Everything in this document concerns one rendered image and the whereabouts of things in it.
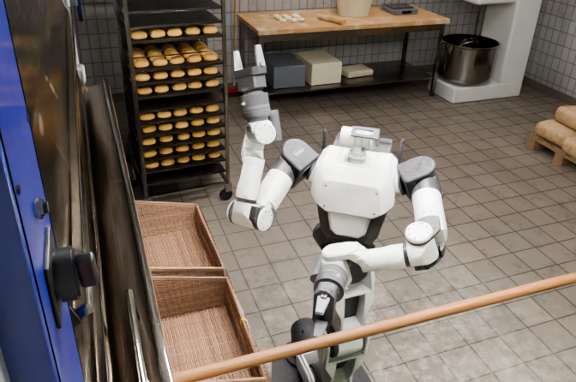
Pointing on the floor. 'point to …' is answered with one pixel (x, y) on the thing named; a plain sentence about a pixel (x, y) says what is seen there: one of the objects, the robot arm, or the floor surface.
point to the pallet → (550, 149)
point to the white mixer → (490, 39)
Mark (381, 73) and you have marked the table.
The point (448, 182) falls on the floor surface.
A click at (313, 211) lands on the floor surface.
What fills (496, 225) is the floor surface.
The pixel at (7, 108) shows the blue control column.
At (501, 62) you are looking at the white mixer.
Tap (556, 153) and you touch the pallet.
